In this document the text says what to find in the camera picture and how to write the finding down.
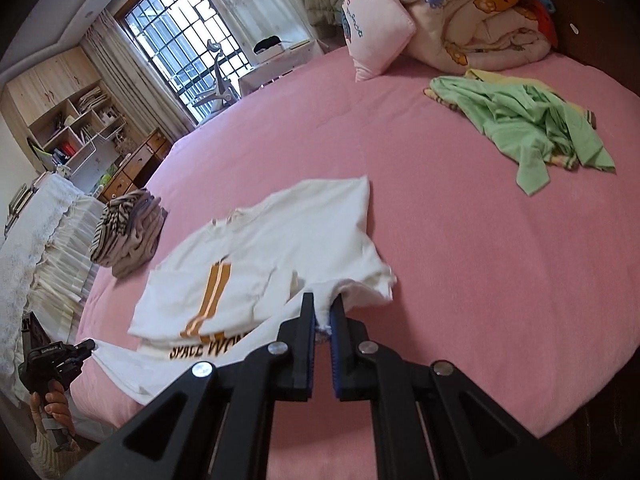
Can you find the beige window curtain left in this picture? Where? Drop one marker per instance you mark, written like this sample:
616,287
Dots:
131,78

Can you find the pink embroidered pillow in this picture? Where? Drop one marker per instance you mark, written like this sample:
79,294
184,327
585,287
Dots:
376,33

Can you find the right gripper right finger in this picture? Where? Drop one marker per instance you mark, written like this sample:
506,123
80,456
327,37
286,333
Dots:
431,421

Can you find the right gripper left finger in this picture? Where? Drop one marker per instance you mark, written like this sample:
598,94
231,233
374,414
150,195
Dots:
213,422

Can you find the person's left forearm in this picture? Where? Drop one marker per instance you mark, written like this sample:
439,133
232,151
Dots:
49,464

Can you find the yellow garment under green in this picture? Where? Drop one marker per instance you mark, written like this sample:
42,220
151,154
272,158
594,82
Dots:
525,85

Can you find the white lace covered furniture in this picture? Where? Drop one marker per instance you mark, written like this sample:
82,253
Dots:
45,269

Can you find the folded cartoon quilt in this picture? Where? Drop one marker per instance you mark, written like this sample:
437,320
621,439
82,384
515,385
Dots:
456,35

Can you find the pink bed sheet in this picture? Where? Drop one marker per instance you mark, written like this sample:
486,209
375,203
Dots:
536,298

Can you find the grey folded clothes pile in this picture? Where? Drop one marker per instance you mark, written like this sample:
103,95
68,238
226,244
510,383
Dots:
145,224

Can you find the dark wooden headboard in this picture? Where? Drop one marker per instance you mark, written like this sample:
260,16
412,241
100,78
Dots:
600,33

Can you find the white box on table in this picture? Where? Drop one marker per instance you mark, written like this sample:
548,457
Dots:
268,47

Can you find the wooden desk with drawers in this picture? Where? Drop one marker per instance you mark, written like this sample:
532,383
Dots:
135,172

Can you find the grey office chair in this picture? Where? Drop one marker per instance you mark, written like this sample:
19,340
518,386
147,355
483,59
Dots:
223,94

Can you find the person's left hand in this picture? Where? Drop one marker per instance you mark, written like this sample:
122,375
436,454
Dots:
55,405

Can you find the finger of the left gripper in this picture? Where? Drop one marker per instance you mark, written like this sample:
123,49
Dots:
78,353

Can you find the green crumpled shirt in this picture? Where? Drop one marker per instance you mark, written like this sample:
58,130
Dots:
530,120

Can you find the white university sweatshirt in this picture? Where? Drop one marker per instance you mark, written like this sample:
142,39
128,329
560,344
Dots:
226,289

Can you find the wooden bookshelf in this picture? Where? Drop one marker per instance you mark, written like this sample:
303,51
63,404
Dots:
62,117

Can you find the window with black bars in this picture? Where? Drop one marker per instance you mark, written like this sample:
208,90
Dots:
172,35

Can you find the small table with cloth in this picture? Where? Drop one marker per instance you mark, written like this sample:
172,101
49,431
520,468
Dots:
279,66

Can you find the striped folded top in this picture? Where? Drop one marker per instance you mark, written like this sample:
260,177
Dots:
115,223

